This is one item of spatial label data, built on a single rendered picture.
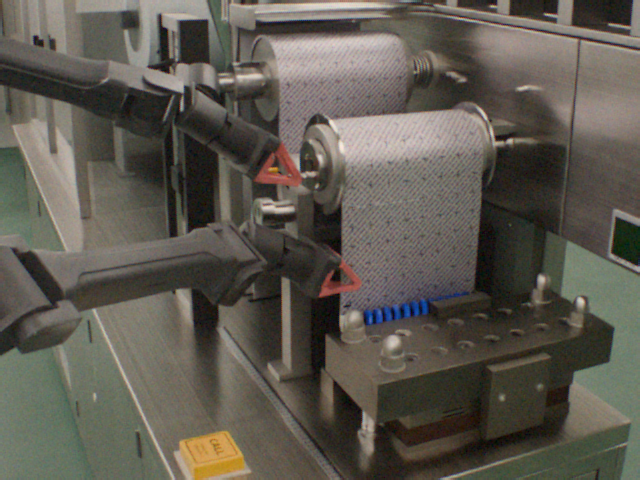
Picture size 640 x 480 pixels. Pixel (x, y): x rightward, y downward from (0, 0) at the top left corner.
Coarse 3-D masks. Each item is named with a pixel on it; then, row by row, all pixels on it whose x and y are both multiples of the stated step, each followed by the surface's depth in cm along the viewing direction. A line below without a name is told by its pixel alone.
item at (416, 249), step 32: (480, 192) 129; (352, 224) 122; (384, 224) 124; (416, 224) 126; (448, 224) 129; (352, 256) 123; (384, 256) 126; (416, 256) 128; (448, 256) 131; (384, 288) 128; (416, 288) 130; (448, 288) 133
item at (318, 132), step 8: (312, 128) 123; (320, 128) 121; (480, 128) 129; (304, 136) 126; (312, 136) 124; (320, 136) 121; (328, 136) 119; (328, 144) 119; (328, 152) 119; (328, 160) 119; (336, 160) 118; (328, 168) 120; (336, 168) 119; (328, 176) 120; (336, 176) 119; (328, 184) 121; (336, 184) 120; (320, 192) 124; (328, 192) 121; (320, 200) 124; (328, 200) 122
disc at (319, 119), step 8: (312, 120) 125; (320, 120) 122; (328, 120) 120; (328, 128) 120; (336, 128) 119; (336, 136) 118; (336, 144) 118; (336, 152) 118; (344, 152) 117; (344, 160) 117; (344, 168) 117; (344, 176) 118; (344, 184) 118; (336, 192) 120; (344, 192) 119; (336, 200) 121; (320, 208) 126; (328, 208) 124; (336, 208) 121
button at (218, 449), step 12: (180, 444) 113; (192, 444) 113; (204, 444) 113; (216, 444) 113; (228, 444) 113; (192, 456) 110; (204, 456) 110; (216, 456) 110; (228, 456) 110; (240, 456) 110; (192, 468) 108; (204, 468) 108; (216, 468) 109; (228, 468) 110; (240, 468) 111
